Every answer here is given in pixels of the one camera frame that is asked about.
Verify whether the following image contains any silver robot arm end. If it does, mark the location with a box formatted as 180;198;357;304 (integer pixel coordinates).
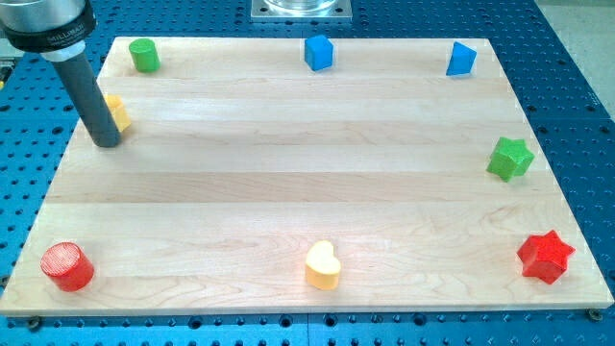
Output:
1;0;96;62

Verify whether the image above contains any blue cube block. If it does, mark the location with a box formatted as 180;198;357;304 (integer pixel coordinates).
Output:
304;35;333;71

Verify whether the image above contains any light wooden board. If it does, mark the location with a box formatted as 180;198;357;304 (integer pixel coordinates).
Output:
1;37;613;316

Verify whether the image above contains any yellow heart block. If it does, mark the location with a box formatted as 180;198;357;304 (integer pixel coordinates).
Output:
305;240;341;290

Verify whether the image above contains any blue wedge block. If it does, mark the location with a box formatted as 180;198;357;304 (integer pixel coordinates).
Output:
446;41;478;76

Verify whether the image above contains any green star block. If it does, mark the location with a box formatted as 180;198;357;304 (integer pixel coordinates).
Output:
486;136;535;182

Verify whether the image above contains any green cylinder block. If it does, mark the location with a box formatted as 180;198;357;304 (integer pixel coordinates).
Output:
129;38;160;73

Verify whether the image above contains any yellow block behind rod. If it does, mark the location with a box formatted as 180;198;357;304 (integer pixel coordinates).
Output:
104;94;132;133

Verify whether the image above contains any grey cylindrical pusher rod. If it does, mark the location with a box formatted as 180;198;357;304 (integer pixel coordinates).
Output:
52;53;121;148

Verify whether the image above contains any red star block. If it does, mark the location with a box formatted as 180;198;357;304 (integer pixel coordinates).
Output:
517;230;576;284

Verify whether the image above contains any red cylinder block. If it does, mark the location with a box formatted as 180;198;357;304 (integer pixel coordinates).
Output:
40;242;95;292

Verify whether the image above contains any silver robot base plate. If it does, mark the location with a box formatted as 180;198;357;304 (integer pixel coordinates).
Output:
250;0;353;22

